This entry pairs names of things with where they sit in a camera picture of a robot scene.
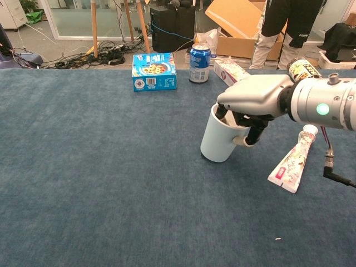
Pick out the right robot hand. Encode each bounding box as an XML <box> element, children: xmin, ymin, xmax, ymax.
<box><xmin>215</xmin><ymin>74</ymin><xmax>294</xmax><ymax>147</ymax></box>

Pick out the light blue hooked cup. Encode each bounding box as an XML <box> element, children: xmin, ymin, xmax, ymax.
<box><xmin>200</xmin><ymin>103</ymin><xmax>251</xmax><ymax>163</ymax></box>

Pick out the floral toothpaste tube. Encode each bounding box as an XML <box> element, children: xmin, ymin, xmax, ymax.
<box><xmin>267</xmin><ymin>124</ymin><xmax>319</xmax><ymax>194</ymax></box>

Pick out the floral toothpaste carton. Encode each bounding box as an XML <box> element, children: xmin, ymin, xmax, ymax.
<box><xmin>213</xmin><ymin>58</ymin><xmax>251</xmax><ymax>87</ymax></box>

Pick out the dark tea bottle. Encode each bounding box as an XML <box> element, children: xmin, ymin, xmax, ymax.
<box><xmin>286</xmin><ymin>58</ymin><xmax>323</xmax><ymax>83</ymax></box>

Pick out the open cardboard box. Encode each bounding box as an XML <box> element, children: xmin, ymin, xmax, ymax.
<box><xmin>205</xmin><ymin>0</ymin><xmax>287</xmax><ymax>61</ymax></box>

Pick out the blue soda can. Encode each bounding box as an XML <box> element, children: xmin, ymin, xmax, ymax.
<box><xmin>189</xmin><ymin>43</ymin><xmax>211</xmax><ymax>83</ymax></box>

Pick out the white plastic bag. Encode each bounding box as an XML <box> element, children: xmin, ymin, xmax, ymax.
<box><xmin>196</xmin><ymin>27</ymin><xmax>219</xmax><ymax>55</ymax></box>

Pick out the person in grey trousers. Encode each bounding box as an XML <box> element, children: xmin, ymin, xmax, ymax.
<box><xmin>249</xmin><ymin>0</ymin><xmax>325</xmax><ymax>70</ymax></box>

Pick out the white plastic storage crate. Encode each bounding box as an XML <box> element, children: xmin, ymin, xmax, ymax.
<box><xmin>318</xmin><ymin>50</ymin><xmax>356</xmax><ymax>70</ymax></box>

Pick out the black fabric bag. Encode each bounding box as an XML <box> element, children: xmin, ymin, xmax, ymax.
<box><xmin>324</xmin><ymin>22</ymin><xmax>356</xmax><ymax>63</ymax></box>

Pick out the blue cookie box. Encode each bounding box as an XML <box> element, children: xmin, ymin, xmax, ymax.
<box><xmin>131</xmin><ymin>52</ymin><xmax>178</xmax><ymax>92</ymax></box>

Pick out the black equipment case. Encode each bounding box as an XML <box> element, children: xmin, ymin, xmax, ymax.
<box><xmin>150</xmin><ymin>4</ymin><xmax>197</xmax><ymax>53</ymax></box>

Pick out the wooden stand leg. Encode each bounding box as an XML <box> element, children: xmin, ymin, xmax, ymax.
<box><xmin>91</xmin><ymin>0</ymin><xmax>100</xmax><ymax>58</ymax></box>
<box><xmin>135</xmin><ymin>0</ymin><xmax>152</xmax><ymax>54</ymax></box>
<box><xmin>123</xmin><ymin>0</ymin><xmax>135</xmax><ymax>42</ymax></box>

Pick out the blue table mat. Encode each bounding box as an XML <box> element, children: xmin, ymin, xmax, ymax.
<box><xmin>0</xmin><ymin>68</ymin><xmax>356</xmax><ymax>267</ymax></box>

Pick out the white framed glass partition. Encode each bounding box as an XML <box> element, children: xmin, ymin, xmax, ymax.
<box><xmin>43</xmin><ymin>0</ymin><xmax>152</xmax><ymax>41</ymax></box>

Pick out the dark blue machine base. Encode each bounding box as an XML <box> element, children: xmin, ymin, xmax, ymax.
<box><xmin>0</xmin><ymin>23</ymin><xmax>44</xmax><ymax>70</ymax></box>

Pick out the green bag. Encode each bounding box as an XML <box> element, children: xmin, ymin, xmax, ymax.
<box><xmin>26</xmin><ymin>9</ymin><xmax>45</xmax><ymax>25</ymax></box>

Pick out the green potted plant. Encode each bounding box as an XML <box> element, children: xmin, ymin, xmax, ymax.
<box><xmin>19</xmin><ymin>0</ymin><xmax>39</xmax><ymax>12</ymax></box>

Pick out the white cabinet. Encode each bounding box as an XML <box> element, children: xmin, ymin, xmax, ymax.
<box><xmin>0</xmin><ymin>0</ymin><xmax>28</xmax><ymax>30</ymax></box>

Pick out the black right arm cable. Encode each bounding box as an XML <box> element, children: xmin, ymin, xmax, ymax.
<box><xmin>319</xmin><ymin>126</ymin><xmax>356</xmax><ymax>189</ymax></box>

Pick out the blue cable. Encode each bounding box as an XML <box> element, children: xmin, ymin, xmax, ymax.
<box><xmin>151</xmin><ymin>21</ymin><xmax>195</xmax><ymax>40</ymax></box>

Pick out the black floor cable tangle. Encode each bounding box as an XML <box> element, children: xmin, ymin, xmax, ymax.
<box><xmin>46</xmin><ymin>38</ymin><xmax>152</xmax><ymax>70</ymax></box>

